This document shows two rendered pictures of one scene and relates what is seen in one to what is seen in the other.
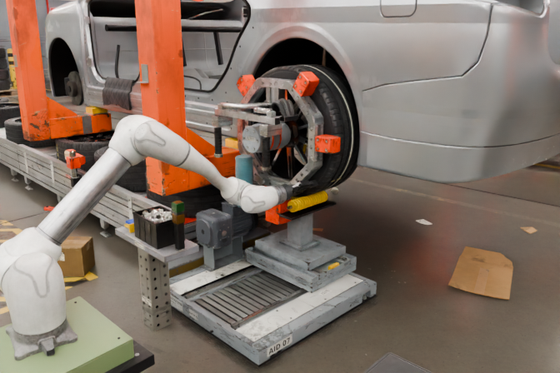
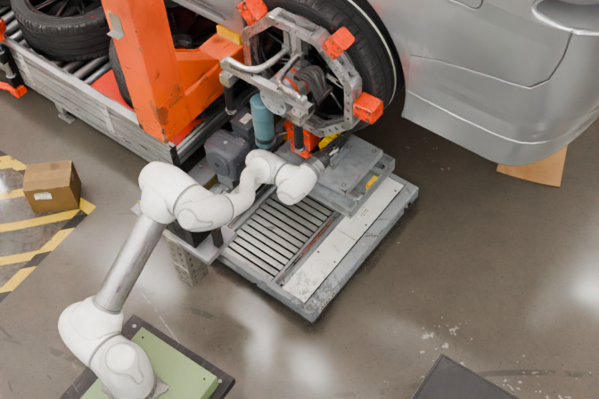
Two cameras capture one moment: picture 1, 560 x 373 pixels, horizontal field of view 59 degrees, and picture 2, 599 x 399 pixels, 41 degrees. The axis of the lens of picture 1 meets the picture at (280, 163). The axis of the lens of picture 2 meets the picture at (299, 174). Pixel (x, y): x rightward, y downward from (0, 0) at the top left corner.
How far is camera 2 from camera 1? 1.76 m
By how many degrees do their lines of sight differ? 37
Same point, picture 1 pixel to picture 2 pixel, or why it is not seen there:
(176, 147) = (222, 219)
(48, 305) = (145, 385)
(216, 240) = (235, 174)
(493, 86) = (562, 100)
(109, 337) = (195, 379)
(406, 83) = (464, 69)
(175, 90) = (160, 35)
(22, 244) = (93, 328)
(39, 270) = (132, 367)
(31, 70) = not seen: outside the picture
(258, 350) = (311, 313)
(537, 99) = not seen: outside the picture
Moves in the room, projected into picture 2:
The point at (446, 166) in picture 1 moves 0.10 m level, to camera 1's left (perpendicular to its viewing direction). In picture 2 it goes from (504, 153) to (476, 157)
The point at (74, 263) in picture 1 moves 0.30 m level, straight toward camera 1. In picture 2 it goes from (64, 199) to (89, 243)
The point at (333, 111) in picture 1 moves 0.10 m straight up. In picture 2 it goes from (373, 71) to (374, 51)
